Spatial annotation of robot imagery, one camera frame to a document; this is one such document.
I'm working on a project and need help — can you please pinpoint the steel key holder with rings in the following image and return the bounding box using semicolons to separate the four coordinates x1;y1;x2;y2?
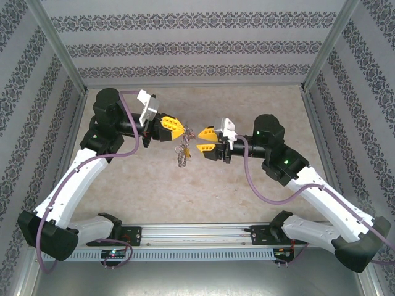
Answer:
174;123;198;169

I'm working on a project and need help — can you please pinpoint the grey metal panel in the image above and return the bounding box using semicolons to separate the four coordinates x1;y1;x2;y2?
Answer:
30;255;380;296

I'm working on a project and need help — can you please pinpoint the aluminium rear frame rail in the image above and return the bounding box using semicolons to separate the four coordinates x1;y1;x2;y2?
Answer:
85;80;305;90

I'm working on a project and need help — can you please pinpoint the aluminium side frame rail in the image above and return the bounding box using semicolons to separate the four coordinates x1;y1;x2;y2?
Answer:
302;89;351;221
52;92;89;223

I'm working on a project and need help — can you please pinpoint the aluminium frame post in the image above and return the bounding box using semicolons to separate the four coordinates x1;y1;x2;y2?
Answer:
26;0;87;93
301;0;360;92

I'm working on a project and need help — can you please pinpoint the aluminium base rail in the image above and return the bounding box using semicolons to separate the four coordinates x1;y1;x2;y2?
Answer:
73;223;362;247

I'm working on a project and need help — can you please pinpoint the slotted grey cable duct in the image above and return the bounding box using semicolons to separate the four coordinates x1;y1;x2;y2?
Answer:
77;246;297;261

